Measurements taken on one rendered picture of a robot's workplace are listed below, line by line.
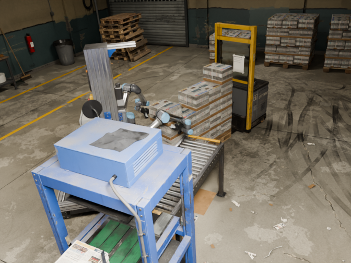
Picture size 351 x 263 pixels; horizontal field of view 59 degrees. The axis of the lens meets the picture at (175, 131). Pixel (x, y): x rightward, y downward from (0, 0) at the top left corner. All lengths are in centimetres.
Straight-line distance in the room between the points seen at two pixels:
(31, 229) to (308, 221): 336
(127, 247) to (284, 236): 192
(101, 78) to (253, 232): 247
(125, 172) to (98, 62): 186
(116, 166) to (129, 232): 96
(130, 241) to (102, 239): 24
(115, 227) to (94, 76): 168
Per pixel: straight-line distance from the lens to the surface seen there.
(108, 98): 371
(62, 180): 224
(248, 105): 541
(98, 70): 359
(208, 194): 430
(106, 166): 203
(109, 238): 280
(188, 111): 458
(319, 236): 399
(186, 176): 240
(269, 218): 405
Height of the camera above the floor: 280
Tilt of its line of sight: 29 degrees down
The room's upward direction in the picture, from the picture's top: 4 degrees counter-clockwise
